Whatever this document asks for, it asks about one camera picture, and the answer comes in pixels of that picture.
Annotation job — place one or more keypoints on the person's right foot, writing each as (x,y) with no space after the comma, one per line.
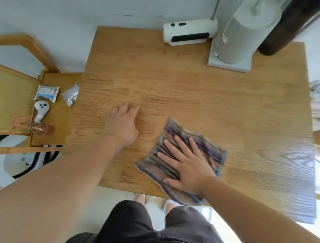
(170,204)

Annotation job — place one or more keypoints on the white desktop heater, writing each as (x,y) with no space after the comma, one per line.
(190,31)

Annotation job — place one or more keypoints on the orange transparent spray bottle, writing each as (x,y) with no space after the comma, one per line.
(37,127)

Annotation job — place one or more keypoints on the white handheld controller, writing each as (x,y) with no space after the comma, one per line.
(41,110)

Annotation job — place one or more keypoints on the white water dispenser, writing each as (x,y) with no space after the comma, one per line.
(240,37)

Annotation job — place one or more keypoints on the white crumpled item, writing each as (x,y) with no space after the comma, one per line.
(315,90)

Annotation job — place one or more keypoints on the person's right little finger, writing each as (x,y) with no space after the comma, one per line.
(195,146)

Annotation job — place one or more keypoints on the thin grey pole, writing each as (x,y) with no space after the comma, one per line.
(215,10)

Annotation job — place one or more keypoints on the small wooden side table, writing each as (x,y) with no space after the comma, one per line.
(58,117)

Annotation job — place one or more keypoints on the person's left foot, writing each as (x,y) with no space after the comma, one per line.
(141,199)

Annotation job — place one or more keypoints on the person's right middle finger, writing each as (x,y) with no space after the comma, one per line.
(174,149)

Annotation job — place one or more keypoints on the person's right thumb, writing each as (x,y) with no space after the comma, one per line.
(172,183)

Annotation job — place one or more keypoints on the person's left forearm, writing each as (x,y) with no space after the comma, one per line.
(62,187)

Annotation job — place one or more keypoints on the person's right forearm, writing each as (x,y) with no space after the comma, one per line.
(250,215)

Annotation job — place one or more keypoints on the striped multicolour cleaning cloth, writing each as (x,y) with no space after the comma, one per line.
(210,147)

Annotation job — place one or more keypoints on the silver foil packet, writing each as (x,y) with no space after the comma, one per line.
(71,94)

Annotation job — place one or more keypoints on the person's left hand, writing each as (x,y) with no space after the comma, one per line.
(122,127)

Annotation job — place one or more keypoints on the person's left fingers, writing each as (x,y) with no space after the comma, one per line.
(124,109)

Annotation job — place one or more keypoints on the wooden chair with woven seat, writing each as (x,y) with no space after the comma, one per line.
(17,100)

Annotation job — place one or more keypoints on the black stool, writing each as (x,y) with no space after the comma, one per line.
(81,237)

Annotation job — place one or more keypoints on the person's dark shorts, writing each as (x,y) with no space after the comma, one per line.
(155,225)

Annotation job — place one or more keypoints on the white and black bag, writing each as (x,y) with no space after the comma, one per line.
(22,162)

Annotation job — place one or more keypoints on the person's right hand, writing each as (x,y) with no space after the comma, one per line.
(191,171)

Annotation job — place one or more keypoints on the blue and white wipes packet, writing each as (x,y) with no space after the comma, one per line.
(47,93)

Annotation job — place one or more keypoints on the person's foot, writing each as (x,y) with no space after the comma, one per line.
(141,199)
(170,204)

